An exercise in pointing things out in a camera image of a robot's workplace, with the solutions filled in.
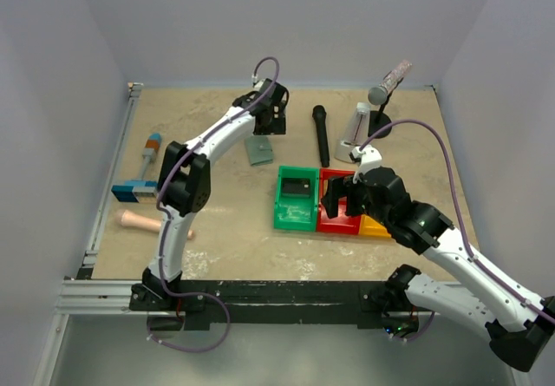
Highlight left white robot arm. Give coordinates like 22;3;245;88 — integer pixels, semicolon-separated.
129;79;290;311

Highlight aluminium frame rail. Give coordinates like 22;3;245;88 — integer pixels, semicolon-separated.
55;82;144;315

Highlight sage green card holder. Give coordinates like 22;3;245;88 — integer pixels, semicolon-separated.
245;135;274;167

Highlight white metronome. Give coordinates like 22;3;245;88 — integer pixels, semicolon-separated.
334;102;371;163

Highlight green plastic bin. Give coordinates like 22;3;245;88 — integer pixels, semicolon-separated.
273;165;319;232

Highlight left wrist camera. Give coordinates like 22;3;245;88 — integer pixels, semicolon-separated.
251;75;265;92

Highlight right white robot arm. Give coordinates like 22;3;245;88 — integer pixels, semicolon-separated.
322;167;554;372

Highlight black handheld microphone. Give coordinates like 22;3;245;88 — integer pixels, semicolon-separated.
312;105;330;168

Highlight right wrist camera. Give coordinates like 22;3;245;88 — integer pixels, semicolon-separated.
349;144;382;184

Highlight silver microphone on stand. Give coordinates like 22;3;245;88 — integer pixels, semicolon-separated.
368;60;413;106

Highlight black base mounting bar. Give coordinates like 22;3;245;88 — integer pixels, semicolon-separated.
129;280;415;330

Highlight black VIP card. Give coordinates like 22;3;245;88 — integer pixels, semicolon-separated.
280;177;312;199

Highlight red plastic bin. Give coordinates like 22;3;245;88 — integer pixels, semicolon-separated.
316;168;361;236

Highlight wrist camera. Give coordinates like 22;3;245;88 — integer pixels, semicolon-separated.
251;75;265;92
349;144;382;184

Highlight beige wooden handle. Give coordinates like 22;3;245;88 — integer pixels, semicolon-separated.
114;209;197;241

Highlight blue toy block hammer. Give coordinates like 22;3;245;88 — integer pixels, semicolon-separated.
111;133;162;203

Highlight yellow plastic bin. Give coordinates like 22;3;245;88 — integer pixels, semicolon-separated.
358;215;391;239

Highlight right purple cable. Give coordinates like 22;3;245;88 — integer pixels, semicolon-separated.
357;119;555;343

